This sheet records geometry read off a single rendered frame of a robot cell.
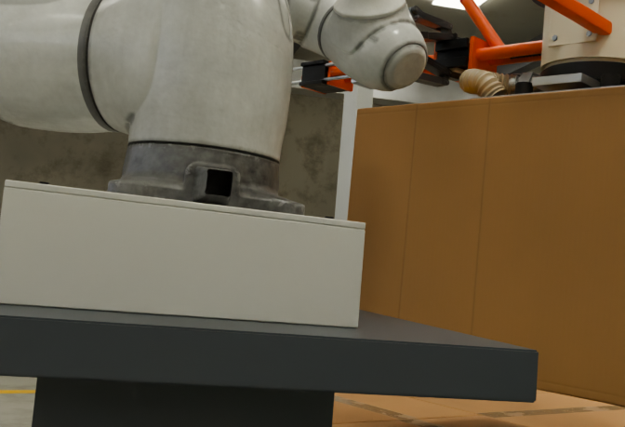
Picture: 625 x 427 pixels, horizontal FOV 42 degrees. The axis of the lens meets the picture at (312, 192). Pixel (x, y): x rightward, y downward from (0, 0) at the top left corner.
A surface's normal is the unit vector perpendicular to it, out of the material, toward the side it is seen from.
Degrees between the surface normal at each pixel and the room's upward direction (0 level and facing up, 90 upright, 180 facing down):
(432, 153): 90
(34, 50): 101
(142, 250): 90
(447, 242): 90
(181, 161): 85
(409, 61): 127
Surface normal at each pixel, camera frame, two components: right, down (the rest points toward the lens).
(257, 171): 0.80, -0.04
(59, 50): -0.18, 0.08
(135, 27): -0.33, -0.15
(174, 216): 0.21, -0.08
